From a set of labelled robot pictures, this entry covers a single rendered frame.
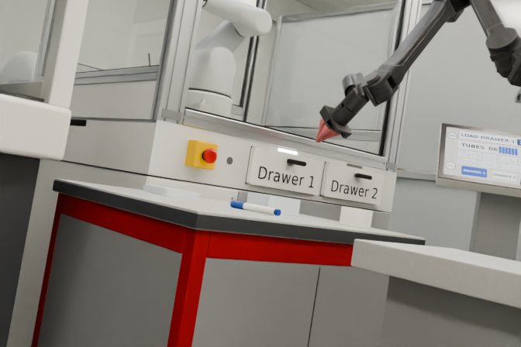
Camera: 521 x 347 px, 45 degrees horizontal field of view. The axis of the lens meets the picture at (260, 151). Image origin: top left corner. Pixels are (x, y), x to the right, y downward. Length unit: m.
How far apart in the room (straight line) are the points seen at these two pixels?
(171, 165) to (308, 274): 0.61
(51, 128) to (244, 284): 0.47
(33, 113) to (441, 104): 2.68
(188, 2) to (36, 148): 0.67
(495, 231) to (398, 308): 1.71
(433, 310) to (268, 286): 0.35
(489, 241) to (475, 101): 1.09
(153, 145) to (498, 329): 1.04
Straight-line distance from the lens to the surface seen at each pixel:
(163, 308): 1.08
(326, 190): 2.03
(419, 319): 0.91
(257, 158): 1.82
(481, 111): 3.46
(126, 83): 1.83
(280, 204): 1.47
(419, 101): 3.66
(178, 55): 1.68
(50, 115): 1.25
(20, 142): 1.23
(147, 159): 1.65
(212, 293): 1.06
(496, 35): 1.67
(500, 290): 0.81
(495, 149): 2.64
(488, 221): 2.61
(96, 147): 1.92
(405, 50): 1.84
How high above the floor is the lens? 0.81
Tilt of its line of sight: 3 degrees up
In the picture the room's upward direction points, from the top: 9 degrees clockwise
